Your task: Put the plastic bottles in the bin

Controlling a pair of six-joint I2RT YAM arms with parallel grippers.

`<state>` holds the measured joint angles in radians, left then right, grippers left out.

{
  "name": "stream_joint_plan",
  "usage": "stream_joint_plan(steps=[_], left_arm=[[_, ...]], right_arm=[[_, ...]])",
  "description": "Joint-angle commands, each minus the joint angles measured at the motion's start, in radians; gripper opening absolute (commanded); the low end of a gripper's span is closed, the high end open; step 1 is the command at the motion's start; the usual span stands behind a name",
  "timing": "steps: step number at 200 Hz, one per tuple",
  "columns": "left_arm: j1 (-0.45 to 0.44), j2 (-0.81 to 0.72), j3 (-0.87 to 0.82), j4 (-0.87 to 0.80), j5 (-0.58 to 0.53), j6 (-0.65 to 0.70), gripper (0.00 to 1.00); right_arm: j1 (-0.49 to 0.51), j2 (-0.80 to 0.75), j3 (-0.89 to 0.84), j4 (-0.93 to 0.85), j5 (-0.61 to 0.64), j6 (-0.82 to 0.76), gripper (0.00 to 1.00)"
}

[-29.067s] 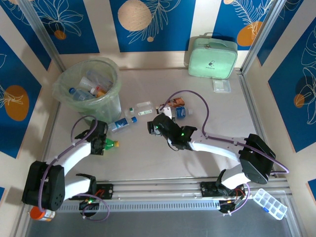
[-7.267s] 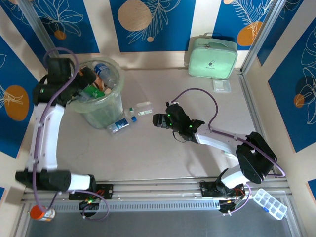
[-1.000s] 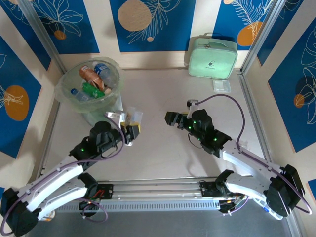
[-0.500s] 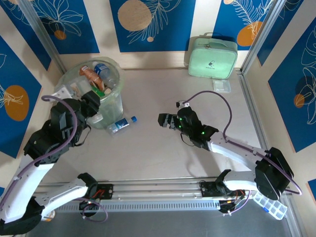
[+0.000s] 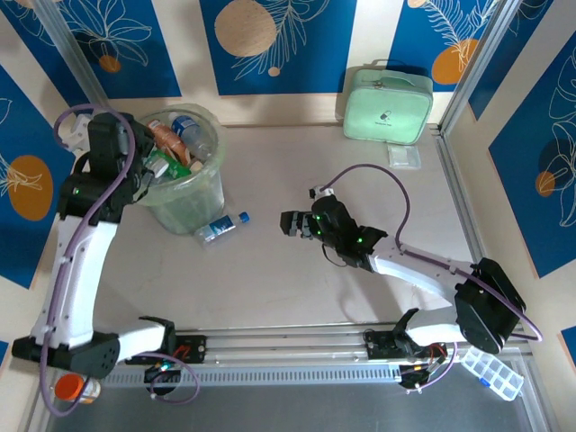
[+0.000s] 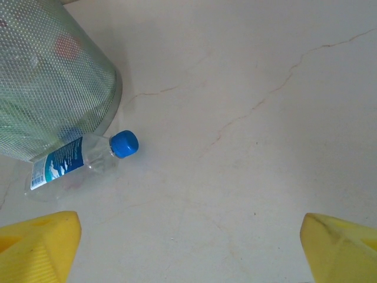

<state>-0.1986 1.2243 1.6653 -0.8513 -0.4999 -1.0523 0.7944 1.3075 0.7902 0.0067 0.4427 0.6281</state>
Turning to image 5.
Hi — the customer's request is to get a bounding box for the aluminium side rail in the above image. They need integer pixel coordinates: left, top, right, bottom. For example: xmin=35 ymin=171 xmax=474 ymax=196
xmin=431 ymin=123 xmax=496 ymax=325

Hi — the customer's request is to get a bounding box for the small bottle blue label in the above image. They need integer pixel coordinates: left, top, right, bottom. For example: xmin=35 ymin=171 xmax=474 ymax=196
xmin=194 ymin=211 xmax=252 ymax=247

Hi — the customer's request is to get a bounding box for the clear plastic organiser box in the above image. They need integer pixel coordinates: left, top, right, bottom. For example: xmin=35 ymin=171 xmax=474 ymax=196
xmin=458 ymin=343 xmax=527 ymax=401

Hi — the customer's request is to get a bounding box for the mint green zip case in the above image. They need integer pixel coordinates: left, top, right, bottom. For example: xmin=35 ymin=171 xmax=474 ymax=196
xmin=342 ymin=59 xmax=436 ymax=146

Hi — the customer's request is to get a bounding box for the aluminium frame post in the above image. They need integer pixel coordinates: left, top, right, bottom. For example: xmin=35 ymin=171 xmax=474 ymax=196
xmin=33 ymin=0 xmax=121 ymax=131
xmin=438 ymin=0 xmax=526 ymax=136

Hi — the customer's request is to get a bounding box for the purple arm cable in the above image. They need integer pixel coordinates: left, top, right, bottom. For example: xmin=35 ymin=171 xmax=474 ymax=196
xmin=319 ymin=163 xmax=545 ymax=392
xmin=39 ymin=103 xmax=202 ymax=418

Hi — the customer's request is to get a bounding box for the translucent plastic bin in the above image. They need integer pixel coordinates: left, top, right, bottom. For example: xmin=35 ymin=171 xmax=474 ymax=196
xmin=130 ymin=103 xmax=226 ymax=236

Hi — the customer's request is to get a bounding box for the coloured wire bundle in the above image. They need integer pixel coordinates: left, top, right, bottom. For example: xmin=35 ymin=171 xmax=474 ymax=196
xmin=143 ymin=344 xmax=185 ymax=383
xmin=398 ymin=341 xmax=454 ymax=392

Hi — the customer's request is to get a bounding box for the aluminium frame rail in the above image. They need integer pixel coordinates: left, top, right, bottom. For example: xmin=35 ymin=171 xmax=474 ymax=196
xmin=38 ymin=321 xmax=532 ymax=374

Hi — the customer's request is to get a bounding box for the grey slotted cable duct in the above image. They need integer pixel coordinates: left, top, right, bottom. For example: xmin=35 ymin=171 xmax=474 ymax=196
xmin=96 ymin=364 xmax=401 ymax=388

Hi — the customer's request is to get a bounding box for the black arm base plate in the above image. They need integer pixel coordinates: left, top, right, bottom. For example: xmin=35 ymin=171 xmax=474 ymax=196
xmin=364 ymin=330 xmax=451 ymax=361
xmin=173 ymin=333 xmax=209 ymax=365

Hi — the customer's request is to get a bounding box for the small clear plastic sachet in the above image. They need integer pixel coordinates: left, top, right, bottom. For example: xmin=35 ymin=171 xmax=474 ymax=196
xmin=387 ymin=143 xmax=423 ymax=170

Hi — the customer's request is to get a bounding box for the brown drink pouch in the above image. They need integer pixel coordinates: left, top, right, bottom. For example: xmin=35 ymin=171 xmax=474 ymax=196
xmin=149 ymin=118 xmax=190 ymax=166

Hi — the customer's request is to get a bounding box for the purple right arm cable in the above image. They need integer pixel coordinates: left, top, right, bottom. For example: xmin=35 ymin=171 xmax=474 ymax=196
xmin=319 ymin=163 xmax=545 ymax=392

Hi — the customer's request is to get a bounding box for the jar with orange lid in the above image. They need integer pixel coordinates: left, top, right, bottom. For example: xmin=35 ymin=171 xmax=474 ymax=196
xmin=53 ymin=373 xmax=103 ymax=405

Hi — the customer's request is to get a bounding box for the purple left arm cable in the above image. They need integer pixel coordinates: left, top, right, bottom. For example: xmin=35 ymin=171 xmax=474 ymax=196
xmin=39 ymin=103 xmax=202 ymax=418

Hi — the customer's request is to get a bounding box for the grey metal panel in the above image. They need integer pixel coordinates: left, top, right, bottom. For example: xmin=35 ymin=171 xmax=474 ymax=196
xmin=42 ymin=384 xmax=541 ymax=432

